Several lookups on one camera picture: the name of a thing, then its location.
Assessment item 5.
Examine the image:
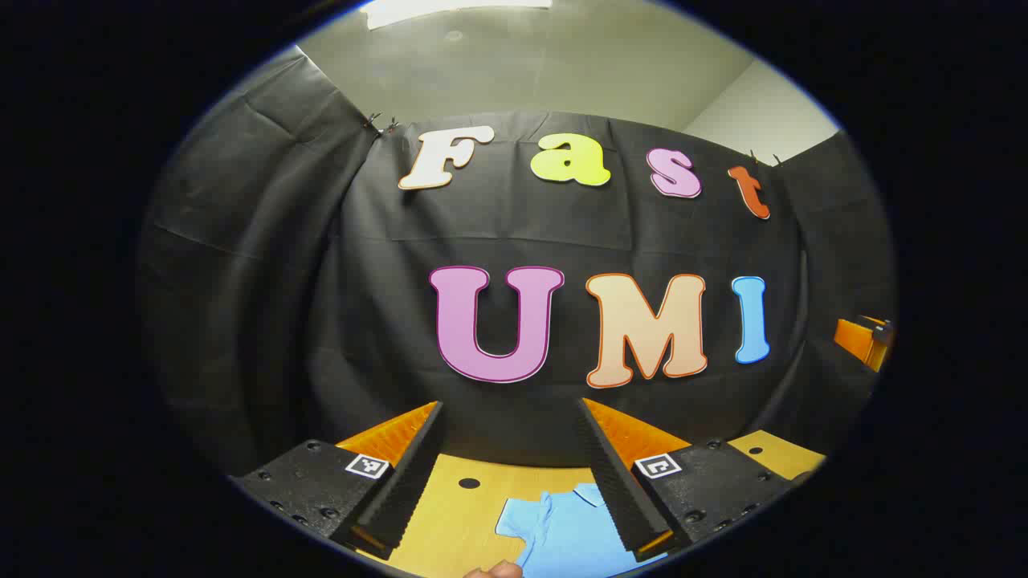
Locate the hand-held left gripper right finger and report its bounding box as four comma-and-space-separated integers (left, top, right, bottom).
575, 397, 804, 563

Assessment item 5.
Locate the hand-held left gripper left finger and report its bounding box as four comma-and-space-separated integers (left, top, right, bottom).
229, 400, 445, 561

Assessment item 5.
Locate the light blue T-shirt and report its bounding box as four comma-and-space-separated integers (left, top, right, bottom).
494, 482, 667, 578

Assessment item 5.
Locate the black backdrop cloth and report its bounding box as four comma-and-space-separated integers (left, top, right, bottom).
137, 44, 896, 482

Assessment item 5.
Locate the white ceiling light panel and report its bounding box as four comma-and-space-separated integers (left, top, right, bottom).
359, 0, 555, 31

